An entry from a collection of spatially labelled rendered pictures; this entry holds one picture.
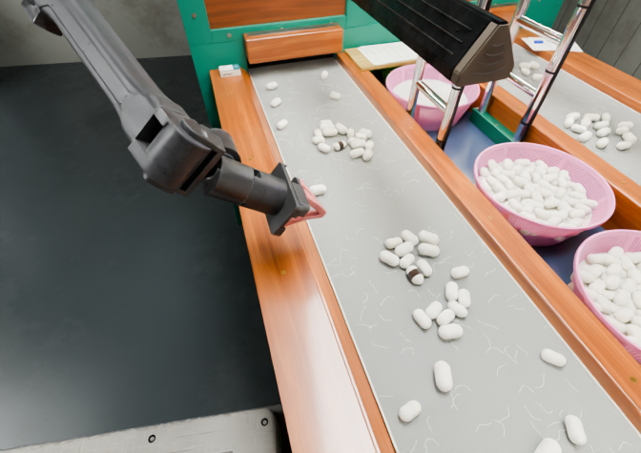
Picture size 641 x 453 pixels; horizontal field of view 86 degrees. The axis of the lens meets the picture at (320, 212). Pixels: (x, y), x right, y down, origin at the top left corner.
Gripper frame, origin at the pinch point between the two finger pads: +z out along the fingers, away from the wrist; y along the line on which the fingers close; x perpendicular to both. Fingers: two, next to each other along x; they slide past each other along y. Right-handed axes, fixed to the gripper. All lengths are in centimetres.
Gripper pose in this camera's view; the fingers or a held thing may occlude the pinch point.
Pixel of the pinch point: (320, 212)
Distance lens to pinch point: 57.1
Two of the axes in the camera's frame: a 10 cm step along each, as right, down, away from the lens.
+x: -6.1, 6.6, 4.4
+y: -3.1, -7.0, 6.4
